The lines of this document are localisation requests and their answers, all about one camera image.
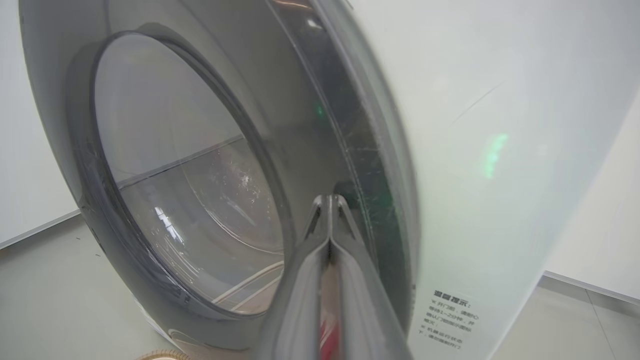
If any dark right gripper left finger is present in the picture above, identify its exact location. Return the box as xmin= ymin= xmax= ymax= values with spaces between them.
xmin=252 ymin=195 xmax=333 ymax=360

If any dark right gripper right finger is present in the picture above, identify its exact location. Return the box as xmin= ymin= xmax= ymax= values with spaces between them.
xmin=327 ymin=195 xmax=413 ymax=360

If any red and white garment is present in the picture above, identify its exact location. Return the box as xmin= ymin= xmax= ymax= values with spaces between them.
xmin=320 ymin=312 xmax=338 ymax=360

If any round black glass washer door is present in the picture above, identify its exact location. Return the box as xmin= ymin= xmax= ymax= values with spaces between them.
xmin=19 ymin=0 xmax=421 ymax=351

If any cream perforated laundry basket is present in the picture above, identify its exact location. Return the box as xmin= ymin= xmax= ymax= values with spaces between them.
xmin=137 ymin=349 xmax=193 ymax=360

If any white front-load washing machine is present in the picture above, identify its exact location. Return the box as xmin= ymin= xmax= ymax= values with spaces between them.
xmin=132 ymin=0 xmax=640 ymax=360

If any black text warning label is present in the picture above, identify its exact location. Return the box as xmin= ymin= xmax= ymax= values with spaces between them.
xmin=422 ymin=290 xmax=481 ymax=351

